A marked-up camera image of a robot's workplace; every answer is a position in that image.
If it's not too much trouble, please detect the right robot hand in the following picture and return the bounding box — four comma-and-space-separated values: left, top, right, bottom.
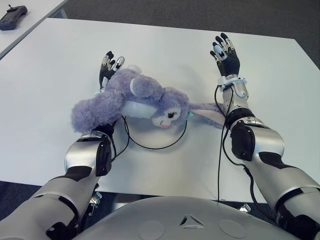
209, 32, 241, 79

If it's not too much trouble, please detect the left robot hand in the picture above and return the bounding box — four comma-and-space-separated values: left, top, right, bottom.
98, 50, 125, 90

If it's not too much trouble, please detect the purple plush bunny doll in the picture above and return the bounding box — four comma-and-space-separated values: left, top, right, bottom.
71, 64, 227, 133

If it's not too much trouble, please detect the white plate black rim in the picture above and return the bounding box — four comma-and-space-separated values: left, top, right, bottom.
124, 114, 188, 151

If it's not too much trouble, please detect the white side table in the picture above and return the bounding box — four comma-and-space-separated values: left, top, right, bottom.
0, 0, 68, 60

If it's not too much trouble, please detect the black handheld remote controller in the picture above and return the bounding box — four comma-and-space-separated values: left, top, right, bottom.
0, 4, 28, 32

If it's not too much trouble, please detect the metal table clamp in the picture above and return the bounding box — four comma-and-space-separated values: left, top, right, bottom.
87, 192, 102, 216
238, 202, 252, 213

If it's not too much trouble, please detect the grey robot torso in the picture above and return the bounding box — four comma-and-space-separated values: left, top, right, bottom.
73, 196, 305, 240

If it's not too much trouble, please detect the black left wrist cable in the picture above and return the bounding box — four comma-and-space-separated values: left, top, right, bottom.
109, 114, 131, 161

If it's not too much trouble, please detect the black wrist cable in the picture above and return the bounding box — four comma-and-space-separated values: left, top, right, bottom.
214, 84, 235, 202
109, 114, 131, 161

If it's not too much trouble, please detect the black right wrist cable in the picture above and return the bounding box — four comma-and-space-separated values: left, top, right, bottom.
214, 84, 235, 202

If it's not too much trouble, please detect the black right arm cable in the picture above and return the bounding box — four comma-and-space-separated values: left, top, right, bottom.
221, 124, 278, 221

